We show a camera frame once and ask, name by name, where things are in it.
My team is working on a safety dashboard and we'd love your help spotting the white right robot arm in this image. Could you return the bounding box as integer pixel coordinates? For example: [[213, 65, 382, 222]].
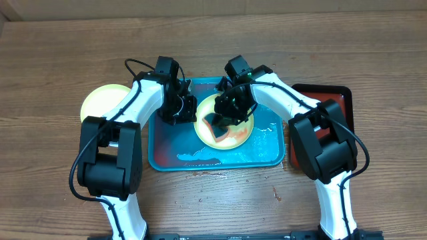
[[205, 55, 369, 239]]

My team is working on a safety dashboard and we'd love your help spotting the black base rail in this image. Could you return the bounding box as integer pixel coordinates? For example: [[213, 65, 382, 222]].
[[87, 229, 384, 240]]

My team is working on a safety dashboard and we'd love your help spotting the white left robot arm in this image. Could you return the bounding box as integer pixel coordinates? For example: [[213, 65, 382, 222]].
[[69, 56, 197, 239]]

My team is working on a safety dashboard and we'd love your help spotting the teal plastic tray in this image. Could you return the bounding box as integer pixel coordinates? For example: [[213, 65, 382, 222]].
[[147, 77, 286, 172]]

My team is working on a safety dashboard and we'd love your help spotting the cardboard back panel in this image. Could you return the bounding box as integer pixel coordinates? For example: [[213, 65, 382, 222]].
[[1, 0, 426, 21]]

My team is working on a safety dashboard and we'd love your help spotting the orange sponge with green pad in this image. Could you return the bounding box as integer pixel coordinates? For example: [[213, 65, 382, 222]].
[[203, 113, 230, 143]]

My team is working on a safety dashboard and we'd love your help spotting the black tray with red water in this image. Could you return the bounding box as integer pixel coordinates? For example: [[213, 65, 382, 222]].
[[290, 83, 354, 171]]

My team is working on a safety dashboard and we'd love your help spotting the yellow plate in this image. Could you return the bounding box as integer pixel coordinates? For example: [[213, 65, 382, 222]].
[[194, 93, 254, 150], [80, 84, 131, 122]]

